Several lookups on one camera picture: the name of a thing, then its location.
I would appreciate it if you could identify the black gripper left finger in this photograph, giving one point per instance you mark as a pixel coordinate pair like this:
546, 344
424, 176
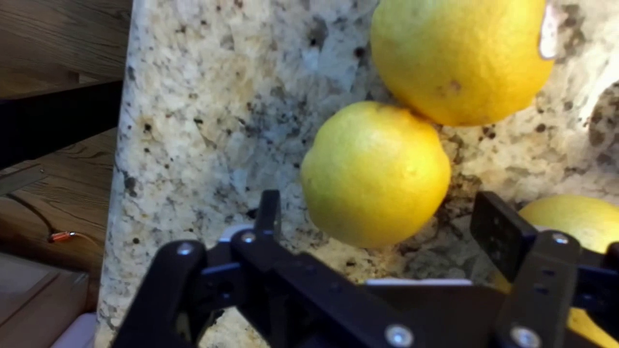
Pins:
293, 300

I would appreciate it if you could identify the lemon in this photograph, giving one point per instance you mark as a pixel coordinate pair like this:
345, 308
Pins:
374, 176
465, 62
595, 224

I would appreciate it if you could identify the wooden lower cabinet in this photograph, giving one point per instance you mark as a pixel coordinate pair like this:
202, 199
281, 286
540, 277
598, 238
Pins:
61, 72

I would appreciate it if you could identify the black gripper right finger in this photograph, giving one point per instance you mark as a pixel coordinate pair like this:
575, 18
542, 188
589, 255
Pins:
546, 279

